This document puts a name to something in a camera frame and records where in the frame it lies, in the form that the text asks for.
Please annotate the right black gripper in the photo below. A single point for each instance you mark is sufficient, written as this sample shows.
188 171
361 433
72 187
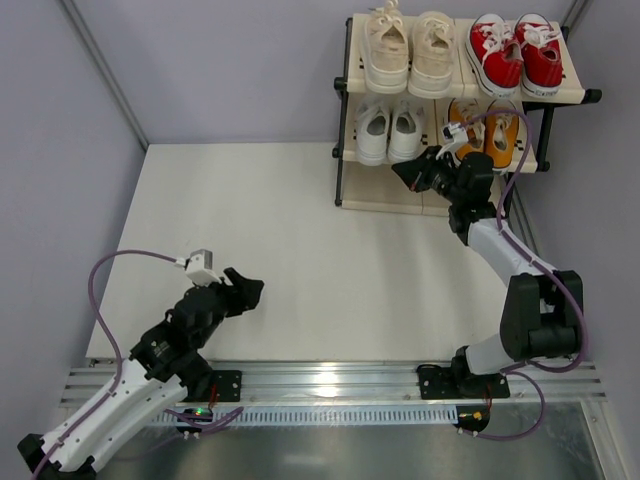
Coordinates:
428 175

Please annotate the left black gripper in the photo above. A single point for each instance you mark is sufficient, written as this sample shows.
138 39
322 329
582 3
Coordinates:
229 295

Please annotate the white sneaker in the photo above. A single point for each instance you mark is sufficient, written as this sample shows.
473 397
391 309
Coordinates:
372 120
408 119

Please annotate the beige lace sneaker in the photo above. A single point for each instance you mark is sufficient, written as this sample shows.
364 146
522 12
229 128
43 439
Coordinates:
384 50
433 49

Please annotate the red canvas sneaker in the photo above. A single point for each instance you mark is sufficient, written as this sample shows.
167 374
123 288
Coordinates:
540 49
495 55

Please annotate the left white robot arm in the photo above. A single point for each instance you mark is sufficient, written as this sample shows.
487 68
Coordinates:
163 368

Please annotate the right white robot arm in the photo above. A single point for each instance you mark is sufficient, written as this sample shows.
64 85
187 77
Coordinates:
542 315

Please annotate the beige three-tier shoe shelf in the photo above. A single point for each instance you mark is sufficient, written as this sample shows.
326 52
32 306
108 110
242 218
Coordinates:
377 188

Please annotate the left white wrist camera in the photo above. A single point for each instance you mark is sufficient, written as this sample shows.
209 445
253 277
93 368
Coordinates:
199 267

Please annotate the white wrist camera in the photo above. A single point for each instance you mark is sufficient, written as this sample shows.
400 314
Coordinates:
455 137
199 267

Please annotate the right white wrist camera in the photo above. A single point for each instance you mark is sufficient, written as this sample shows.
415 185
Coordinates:
455 137

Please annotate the aluminium mounting rail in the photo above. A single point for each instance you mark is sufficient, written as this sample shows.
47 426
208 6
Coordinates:
402 382

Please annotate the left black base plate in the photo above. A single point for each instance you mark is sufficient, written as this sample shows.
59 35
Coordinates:
221 386

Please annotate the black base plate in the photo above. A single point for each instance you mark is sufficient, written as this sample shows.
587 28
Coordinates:
221 386
450 382

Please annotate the slotted cable duct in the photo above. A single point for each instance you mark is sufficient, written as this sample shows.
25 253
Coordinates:
345 415

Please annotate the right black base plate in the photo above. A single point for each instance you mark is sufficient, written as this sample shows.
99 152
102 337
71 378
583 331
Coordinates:
450 382

